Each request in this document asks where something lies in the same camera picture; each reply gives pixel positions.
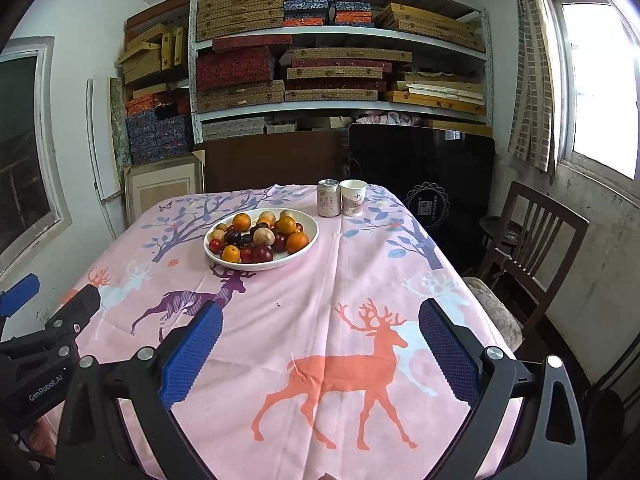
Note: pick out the pink cloth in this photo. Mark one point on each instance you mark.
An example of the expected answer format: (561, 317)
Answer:
(385, 119)

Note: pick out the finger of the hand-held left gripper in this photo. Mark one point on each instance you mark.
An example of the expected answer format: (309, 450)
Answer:
(80, 305)
(20, 292)

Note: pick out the pale drink can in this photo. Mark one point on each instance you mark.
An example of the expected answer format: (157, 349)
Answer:
(328, 200)

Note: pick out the stack of yellow woven boxes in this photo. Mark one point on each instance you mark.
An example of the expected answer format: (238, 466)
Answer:
(150, 55)

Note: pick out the medium orange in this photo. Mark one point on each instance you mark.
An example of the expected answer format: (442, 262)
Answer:
(241, 221)

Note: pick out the dark mangosteen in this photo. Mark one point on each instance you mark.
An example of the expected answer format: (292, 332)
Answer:
(246, 238)

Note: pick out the large red patterned box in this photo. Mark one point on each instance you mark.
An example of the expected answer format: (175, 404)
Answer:
(232, 70)

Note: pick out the grey marble slab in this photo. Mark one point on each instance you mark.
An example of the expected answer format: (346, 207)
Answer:
(117, 125)

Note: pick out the black glossy panel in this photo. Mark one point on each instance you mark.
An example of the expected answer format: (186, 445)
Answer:
(390, 160)

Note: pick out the large red tomato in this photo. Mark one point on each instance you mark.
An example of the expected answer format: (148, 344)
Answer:
(279, 243)
(263, 254)

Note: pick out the stack of grey patterned boxes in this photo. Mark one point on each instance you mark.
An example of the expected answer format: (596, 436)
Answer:
(235, 127)

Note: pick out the dark round stool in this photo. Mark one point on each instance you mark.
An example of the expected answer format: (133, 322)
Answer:
(492, 225)

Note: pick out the checked curtain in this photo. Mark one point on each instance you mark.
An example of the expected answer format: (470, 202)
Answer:
(530, 85)

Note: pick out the light wooden framed panel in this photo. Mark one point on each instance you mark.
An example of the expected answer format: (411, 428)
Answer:
(160, 190)

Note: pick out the white metal shelf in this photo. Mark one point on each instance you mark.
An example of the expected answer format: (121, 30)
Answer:
(193, 85)

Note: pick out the white plate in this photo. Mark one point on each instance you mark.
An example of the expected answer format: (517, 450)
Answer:
(309, 232)

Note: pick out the large brown mangosteen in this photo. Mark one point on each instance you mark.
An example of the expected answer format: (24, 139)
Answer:
(232, 236)

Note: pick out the pale yellow red-striped fruit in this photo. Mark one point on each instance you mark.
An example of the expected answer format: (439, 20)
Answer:
(262, 236)

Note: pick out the brown wooden board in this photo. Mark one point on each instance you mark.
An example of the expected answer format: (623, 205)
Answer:
(270, 160)

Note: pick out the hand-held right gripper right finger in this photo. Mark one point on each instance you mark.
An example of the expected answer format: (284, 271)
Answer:
(447, 355)

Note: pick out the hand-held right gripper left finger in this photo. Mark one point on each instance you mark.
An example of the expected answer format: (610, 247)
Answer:
(192, 355)

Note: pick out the bright window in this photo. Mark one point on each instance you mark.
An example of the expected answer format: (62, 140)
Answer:
(600, 85)

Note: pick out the stack of wooden boxes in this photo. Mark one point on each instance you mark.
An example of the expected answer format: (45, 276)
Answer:
(435, 100)

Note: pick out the tall stack of patterned boxes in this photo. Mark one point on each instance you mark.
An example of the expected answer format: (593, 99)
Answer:
(155, 135)

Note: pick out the row of patterned boxes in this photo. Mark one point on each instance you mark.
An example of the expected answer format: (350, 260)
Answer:
(307, 7)

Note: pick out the white framed window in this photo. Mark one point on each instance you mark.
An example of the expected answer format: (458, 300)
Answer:
(25, 160)

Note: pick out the large orange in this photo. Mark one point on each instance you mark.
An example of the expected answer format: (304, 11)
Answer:
(297, 241)

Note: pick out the dark wooden chair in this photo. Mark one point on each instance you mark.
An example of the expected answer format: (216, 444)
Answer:
(550, 207)

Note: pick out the chair cushion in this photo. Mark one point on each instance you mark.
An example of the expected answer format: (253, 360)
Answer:
(492, 305)

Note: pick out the pink deer print tablecloth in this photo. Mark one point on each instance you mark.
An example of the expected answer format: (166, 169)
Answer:
(300, 310)

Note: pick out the printed paper cup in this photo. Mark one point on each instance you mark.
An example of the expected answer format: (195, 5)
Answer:
(353, 199)

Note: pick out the white board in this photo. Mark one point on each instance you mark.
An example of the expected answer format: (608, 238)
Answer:
(102, 150)

